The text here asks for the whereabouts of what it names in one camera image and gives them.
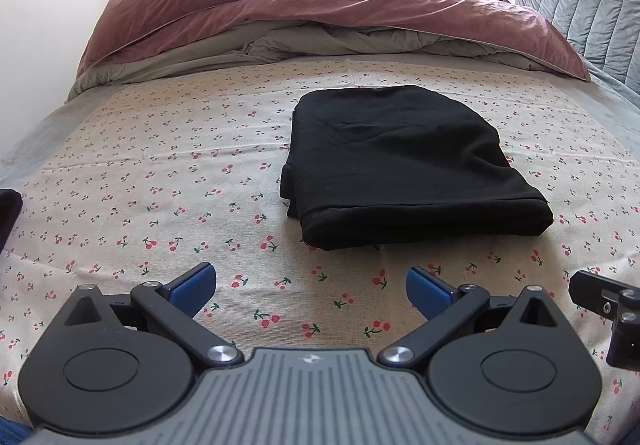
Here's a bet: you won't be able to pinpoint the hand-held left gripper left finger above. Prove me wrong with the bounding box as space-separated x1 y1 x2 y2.
60 261 246 366

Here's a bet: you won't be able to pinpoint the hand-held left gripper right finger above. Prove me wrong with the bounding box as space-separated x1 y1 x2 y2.
377 266 561 367

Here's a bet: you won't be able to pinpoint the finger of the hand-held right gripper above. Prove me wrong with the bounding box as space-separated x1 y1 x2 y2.
569 269 640 367

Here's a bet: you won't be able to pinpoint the black pants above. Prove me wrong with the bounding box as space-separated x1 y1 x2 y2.
279 84 555 251

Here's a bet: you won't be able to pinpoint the cherry print bed sheet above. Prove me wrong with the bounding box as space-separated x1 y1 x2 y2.
0 58 640 445

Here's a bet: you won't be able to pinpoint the dark cloth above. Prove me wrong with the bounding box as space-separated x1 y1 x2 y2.
0 189 24 251

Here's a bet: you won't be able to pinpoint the pink and grey duvet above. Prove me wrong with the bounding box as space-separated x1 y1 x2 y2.
66 0 592 101

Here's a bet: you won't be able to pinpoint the pink pillow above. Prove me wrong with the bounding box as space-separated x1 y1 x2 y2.
77 0 287 76

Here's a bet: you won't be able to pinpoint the grey quilted cushion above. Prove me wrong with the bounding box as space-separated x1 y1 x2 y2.
515 0 640 98

